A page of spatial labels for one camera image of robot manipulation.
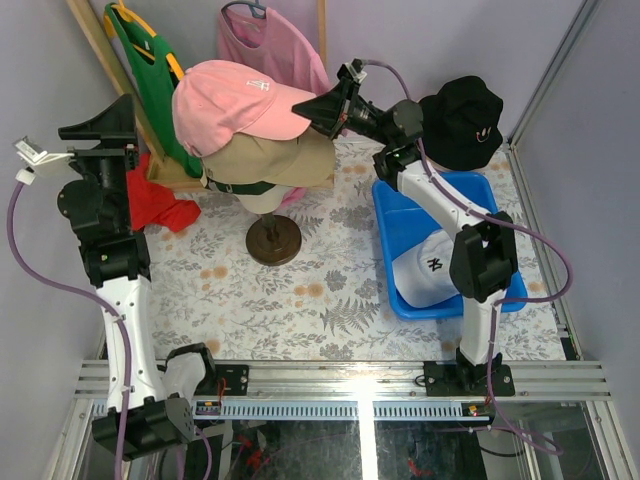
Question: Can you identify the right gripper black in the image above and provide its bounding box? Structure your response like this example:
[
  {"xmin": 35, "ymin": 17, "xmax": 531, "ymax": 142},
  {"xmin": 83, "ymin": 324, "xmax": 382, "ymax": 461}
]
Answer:
[{"xmin": 292, "ymin": 79, "xmax": 394, "ymax": 149}]

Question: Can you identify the khaki hat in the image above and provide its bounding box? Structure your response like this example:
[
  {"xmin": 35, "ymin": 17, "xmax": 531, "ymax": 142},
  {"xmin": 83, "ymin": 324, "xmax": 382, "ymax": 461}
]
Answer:
[{"xmin": 202, "ymin": 129, "xmax": 336, "ymax": 187}]

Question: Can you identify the pink baseball cap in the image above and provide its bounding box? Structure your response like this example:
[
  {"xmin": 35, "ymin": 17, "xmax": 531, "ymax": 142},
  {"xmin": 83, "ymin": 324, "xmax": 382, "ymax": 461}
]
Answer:
[{"xmin": 172, "ymin": 60, "xmax": 316, "ymax": 158}]

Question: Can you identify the pink t-shirt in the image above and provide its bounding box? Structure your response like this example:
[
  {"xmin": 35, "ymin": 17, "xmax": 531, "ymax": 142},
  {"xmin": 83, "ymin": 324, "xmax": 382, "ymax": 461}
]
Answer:
[{"xmin": 215, "ymin": 7, "xmax": 331, "ymax": 211}]

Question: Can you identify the dark green cap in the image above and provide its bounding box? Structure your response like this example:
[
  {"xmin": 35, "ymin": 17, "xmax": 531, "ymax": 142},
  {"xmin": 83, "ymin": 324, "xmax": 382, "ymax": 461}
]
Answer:
[{"xmin": 204, "ymin": 177, "xmax": 275, "ymax": 196}]

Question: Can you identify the cream foam mannequin head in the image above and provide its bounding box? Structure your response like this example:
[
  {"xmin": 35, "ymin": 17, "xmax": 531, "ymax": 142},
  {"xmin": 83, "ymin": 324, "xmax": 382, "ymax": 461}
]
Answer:
[{"xmin": 235, "ymin": 185, "xmax": 292, "ymax": 215}]

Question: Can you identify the black hat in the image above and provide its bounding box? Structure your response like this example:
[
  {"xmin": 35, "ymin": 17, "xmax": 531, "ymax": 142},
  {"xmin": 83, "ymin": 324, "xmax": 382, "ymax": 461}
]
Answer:
[{"xmin": 419, "ymin": 75, "xmax": 503, "ymax": 171}]

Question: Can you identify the dark mannequin base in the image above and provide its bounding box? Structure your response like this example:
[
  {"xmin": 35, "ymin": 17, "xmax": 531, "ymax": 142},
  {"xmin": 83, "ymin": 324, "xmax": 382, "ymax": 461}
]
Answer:
[{"xmin": 245, "ymin": 213, "xmax": 302, "ymax": 266}]

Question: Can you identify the blue plastic bin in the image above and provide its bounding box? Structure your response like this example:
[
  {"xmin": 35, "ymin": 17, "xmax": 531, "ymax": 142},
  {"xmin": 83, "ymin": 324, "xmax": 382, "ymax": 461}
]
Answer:
[{"xmin": 372, "ymin": 172, "xmax": 498, "ymax": 321}]

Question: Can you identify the white cap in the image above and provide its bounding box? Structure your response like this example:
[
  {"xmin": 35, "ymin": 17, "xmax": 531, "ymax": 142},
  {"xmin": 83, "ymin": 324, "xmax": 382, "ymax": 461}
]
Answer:
[{"xmin": 392, "ymin": 230, "xmax": 459, "ymax": 309}]

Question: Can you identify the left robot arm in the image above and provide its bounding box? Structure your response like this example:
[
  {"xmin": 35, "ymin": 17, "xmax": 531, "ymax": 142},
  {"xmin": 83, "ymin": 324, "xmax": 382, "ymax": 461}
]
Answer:
[{"xmin": 57, "ymin": 94, "xmax": 219, "ymax": 461}]

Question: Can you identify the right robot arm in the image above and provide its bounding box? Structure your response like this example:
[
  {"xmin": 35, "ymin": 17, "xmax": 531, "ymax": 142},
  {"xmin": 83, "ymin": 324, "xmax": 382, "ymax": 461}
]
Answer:
[{"xmin": 292, "ymin": 76, "xmax": 518, "ymax": 398}]

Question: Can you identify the wooden clothes rack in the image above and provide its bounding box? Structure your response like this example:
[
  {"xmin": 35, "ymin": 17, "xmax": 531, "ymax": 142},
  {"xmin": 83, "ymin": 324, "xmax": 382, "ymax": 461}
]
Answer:
[{"xmin": 67, "ymin": 0, "xmax": 335, "ymax": 194}]

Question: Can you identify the green tank top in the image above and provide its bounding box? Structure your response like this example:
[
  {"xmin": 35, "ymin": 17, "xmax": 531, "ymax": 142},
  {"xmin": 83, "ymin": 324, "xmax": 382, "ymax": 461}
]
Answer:
[{"xmin": 103, "ymin": 3, "xmax": 202, "ymax": 178}]

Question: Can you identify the red cloth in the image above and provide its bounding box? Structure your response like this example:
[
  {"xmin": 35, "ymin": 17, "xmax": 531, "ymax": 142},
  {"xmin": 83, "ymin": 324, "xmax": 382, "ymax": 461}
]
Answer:
[{"xmin": 126, "ymin": 153, "xmax": 201, "ymax": 233}]

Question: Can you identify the yellow hanger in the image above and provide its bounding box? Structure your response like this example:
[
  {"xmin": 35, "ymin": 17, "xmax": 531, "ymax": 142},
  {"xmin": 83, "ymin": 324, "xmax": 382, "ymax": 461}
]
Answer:
[{"xmin": 103, "ymin": 2, "xmax": 187, "ymax": 84}]

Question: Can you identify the floral table mat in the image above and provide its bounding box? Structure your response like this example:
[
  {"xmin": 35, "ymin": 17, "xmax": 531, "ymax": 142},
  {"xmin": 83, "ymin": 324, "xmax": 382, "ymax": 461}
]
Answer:
[{"xmin": 107, "ymin": 141, "xmax": 569, "ymax": 362}]

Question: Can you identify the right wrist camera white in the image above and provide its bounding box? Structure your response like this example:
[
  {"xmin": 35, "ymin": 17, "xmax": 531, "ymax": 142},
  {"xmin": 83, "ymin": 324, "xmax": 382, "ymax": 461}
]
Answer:
[{"xmin": 344, "ymin": 58, "xmax": 367, "ymax": 84}]

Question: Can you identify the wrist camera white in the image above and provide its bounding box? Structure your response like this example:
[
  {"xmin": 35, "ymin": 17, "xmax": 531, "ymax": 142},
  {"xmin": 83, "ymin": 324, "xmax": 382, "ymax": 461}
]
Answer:
[
  {"xmin": 13, "ymin": 137, "xmax": 73, "ymax": 185},
  {"xmin": 344, "ymin": 58, "xmax": 367, "ymax": 84}
]

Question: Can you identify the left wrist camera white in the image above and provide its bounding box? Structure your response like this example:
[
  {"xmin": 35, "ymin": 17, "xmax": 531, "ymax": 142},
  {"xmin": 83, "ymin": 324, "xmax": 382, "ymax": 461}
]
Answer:
[{"xmin": 13, "ymin": 137, "xmax": 73, "ymax": 185}]

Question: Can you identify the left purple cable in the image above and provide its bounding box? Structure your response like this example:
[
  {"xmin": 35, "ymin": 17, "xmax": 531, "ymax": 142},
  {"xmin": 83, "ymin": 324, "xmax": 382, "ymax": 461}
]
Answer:
[{"xmin": 5, "ymin": 179, "xmax": 211, "ymax": 480}]

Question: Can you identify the purple cable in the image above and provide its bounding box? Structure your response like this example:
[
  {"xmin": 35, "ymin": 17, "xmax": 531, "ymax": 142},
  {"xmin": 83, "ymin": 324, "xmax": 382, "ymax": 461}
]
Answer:
[
  {"xmin": 5, "ymin": 179, "xmax": 211, "ymax": 480},
  {"xmin": 364, "ymin": 58, "xmax": 575, "ymax": 457}
]

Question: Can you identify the aluminium rail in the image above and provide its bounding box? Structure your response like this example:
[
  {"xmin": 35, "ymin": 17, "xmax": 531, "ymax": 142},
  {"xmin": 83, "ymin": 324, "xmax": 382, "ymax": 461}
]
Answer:
[{"xmin": 74, "ymin": 358, "xmax": 614, "ymax": 421}]

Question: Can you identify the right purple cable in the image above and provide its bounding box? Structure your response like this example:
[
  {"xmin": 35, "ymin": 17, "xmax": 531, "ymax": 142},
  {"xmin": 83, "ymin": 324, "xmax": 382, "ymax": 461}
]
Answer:
[{"xmin": 364, "ymin": 58, "xmax": 575, "ymax": 457}]

